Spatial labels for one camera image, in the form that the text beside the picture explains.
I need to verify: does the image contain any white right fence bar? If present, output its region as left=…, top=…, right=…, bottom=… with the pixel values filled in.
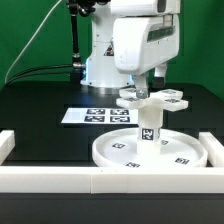
left=199, top=132, right=224, bottom=167

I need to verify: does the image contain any white cable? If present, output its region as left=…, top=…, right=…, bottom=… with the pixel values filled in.
left=3, top=0, right=64, bottom=84

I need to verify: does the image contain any white round table top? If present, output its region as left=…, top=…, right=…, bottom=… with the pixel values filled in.
left=92, top=128, right=208, bottom=169

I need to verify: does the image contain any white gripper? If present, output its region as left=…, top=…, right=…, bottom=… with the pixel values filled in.
left=113, top=15, right=179, bottom=99

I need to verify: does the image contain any black cable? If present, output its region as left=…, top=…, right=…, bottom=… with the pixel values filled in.
left=2, top=64, right=75, bottom=88

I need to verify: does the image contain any white fence bar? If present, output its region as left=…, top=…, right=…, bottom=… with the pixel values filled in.
left=0, top=166, right=224, bottom=194
left=199, top=132, right=224, bottom=167
left=0, top=130, right=15, bottom=166

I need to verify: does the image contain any white left fence bar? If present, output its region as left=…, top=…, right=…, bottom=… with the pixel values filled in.
left=0, top=130, right=15, bottom=166

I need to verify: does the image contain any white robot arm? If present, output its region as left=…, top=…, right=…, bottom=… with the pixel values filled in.
left=81, top=0, right=181, bottom=98

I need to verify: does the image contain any white cross-shaped table base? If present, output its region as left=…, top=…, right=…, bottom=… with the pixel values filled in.
left=116, top=88, right=188, bottom=112

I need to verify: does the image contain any white marker sheet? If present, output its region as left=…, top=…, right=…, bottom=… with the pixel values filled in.
left=61, top=108, right=138, bottom=125

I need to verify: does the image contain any white front fence bar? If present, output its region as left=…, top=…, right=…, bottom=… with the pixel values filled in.
left=0, top=166, right=224, bottom=194

